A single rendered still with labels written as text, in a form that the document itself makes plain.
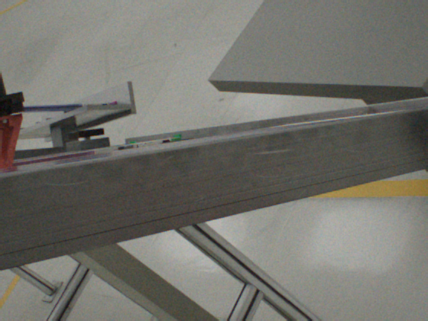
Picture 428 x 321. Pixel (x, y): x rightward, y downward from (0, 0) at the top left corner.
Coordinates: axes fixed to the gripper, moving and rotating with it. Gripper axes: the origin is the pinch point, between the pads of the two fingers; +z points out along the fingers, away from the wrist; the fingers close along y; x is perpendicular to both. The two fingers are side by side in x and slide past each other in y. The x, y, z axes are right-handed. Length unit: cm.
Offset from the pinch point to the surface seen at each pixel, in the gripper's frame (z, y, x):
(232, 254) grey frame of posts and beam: 30, -21, 50
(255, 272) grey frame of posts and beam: 35, -20, 55
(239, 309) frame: 41, -21, 49
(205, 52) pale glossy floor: -14, -159, 167
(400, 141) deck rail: 4, 49, 20
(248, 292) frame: 39, -21, 52
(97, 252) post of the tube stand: 24, -40, 31
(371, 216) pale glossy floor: 38, -30, 103
